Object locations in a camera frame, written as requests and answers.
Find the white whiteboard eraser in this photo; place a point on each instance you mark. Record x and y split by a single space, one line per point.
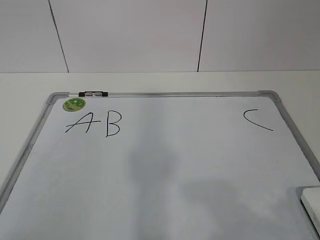
310 198

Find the grey framed whiteboard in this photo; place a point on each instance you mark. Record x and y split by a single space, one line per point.
161 166

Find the round green magnet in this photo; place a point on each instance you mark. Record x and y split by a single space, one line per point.
74 104

